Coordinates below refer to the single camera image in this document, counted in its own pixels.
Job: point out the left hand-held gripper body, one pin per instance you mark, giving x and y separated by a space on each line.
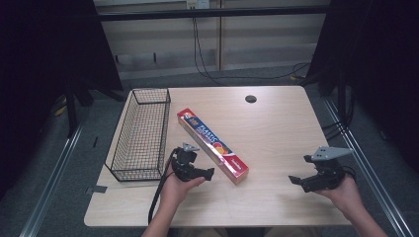
184 163

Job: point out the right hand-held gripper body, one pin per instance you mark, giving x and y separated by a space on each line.
329 173

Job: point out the person's right hand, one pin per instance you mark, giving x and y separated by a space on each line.
347 197

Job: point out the person's left hand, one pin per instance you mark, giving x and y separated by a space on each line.
174 192

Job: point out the red and blue wrap box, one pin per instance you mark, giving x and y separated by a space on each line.
210 143

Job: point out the grey tape strip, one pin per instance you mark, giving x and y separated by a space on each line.
97 189

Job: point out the dark curtain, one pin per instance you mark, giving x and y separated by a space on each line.
378 65
49 49

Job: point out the black metal stand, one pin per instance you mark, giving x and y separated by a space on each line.
70 112

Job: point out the aluminium floor rail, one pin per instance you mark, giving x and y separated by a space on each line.
52 181
369 171

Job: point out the black horizontal frame bar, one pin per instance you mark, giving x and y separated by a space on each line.
210 14

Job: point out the white wall socket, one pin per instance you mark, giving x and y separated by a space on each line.
197 3

